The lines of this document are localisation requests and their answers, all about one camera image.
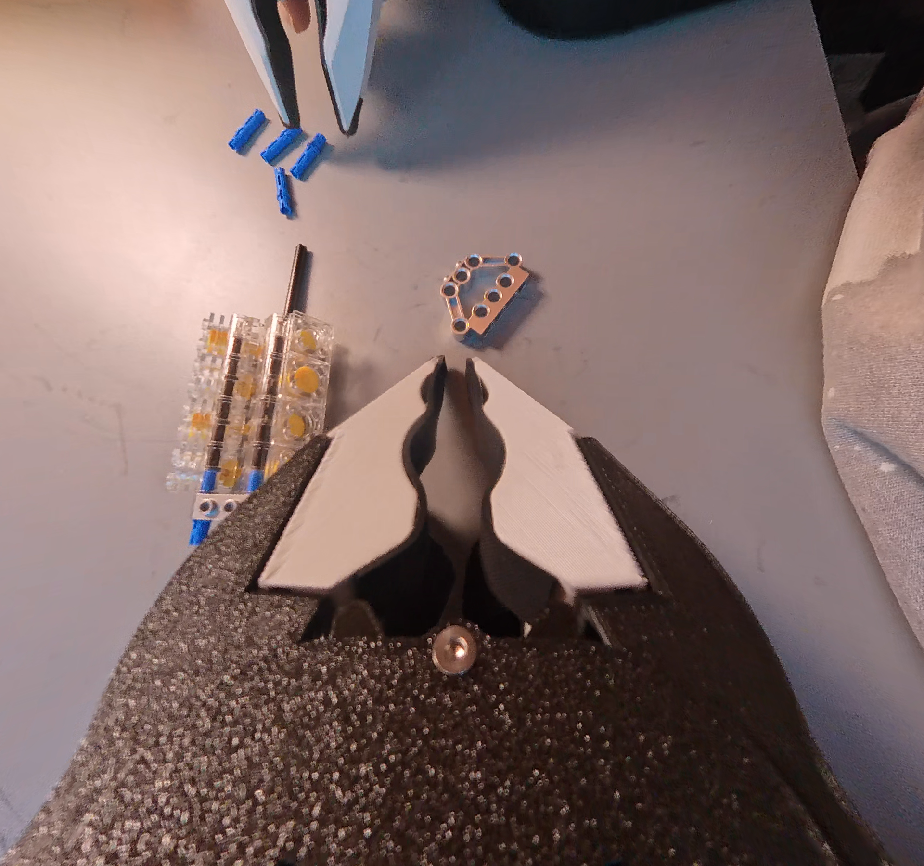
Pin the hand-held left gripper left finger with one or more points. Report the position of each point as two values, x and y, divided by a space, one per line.
346 512

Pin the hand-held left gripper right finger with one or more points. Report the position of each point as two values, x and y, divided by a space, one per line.
563 512

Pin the blue toy pin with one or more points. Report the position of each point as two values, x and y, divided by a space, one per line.
247 131
310 157
284 193
280 146

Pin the clear toy brick engine model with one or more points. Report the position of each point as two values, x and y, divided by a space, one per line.
216 404

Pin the grey perforated toy plate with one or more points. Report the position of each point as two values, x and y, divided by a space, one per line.
485 304

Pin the grey desk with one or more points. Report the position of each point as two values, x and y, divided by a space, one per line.
650 230

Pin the person in grey hoodie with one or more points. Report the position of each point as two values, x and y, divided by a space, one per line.
881 375

